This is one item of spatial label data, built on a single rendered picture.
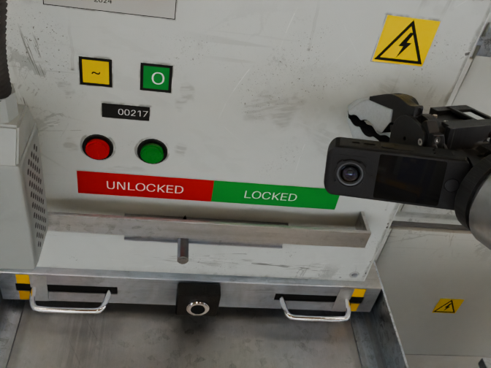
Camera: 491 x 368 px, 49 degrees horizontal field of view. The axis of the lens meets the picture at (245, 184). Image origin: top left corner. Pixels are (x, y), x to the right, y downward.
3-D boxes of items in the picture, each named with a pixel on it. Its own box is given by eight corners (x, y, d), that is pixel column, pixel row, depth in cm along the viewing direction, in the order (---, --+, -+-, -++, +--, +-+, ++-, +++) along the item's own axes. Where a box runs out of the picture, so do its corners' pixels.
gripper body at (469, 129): (443, 170, 55) (536, 231, 46) (372, 179, 53) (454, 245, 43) (461, 98, 52) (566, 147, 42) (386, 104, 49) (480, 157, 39)
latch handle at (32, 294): (108, 315, 73) (108, 312, 72) (24, 313, 71) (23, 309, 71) (112, 285, 77) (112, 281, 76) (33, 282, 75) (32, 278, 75)
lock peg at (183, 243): (191, 267, 67) (193, 246, 64) (172, 266, 66) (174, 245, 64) (191, 231, 71) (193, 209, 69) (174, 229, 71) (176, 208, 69)
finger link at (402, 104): (378, 125, 55) (431, 160, 48) (362, 127, 55) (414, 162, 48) (386, 82, 53) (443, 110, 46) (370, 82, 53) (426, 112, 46)
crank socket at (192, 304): (217, 320, 77) (221, 299, 74) (174, 319, 76) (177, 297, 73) (216, 304, 79) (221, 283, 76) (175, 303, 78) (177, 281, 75)
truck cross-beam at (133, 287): (370, 312, 83) (382, 288, 79) (2, 299, 75) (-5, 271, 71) (362, 286, 87) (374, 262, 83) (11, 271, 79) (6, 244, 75)
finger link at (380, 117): (386, 106, 61) (438, 137, 53) (340, 109, 59) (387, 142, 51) (391, 79, 59) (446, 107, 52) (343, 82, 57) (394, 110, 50)
